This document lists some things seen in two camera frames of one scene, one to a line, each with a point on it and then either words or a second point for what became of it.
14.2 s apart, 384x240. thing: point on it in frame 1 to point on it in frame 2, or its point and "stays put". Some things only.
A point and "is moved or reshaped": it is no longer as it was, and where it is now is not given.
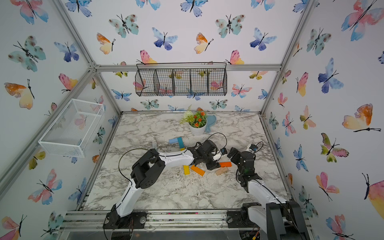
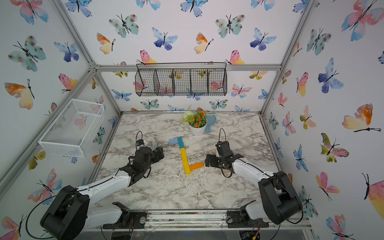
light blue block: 173,141 stays put
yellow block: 186,170 stays put
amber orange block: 197,170 is moved or reshaped
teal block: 181,143 stays put
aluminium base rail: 164,221 stays put
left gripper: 213,166 to 160,153
